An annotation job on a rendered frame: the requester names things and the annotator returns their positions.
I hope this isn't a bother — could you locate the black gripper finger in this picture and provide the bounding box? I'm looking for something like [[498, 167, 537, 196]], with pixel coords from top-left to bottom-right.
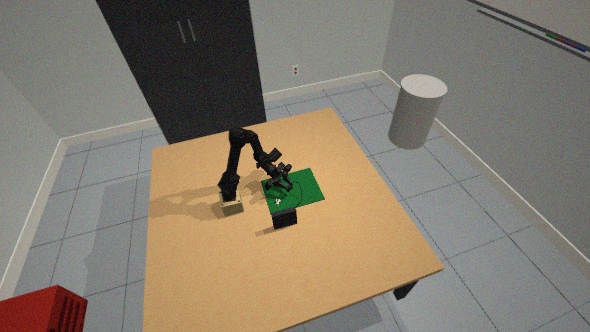
[[282, 171, 291, 184], [273, 179, 288, 190]]

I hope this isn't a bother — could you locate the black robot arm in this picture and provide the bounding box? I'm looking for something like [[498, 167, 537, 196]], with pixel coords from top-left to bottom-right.
[[217, 126, 285, 202]]

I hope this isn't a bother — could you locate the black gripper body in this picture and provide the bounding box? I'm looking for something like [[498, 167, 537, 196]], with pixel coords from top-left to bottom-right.
[[265, 164, 292, 191]]

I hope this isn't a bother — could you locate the green circuit board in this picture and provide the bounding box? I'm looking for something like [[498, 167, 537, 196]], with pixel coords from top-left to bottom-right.
[[261, 168, 325, 214]]

